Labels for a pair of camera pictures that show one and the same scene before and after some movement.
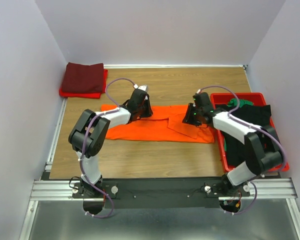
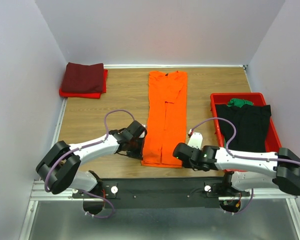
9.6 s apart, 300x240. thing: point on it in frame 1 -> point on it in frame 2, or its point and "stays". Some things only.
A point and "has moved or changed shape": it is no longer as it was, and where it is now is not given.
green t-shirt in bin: (234, 102) stays
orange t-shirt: (166, 124) has moved or changed shape
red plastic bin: (223, 98) stays
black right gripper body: (200, 112) -> (189, 165)
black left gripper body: (140, 110) -> (135, 150)
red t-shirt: (87, 95) stays
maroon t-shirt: (82, 78) stays
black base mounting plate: (160, 193) stays
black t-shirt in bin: (260, 115) stays
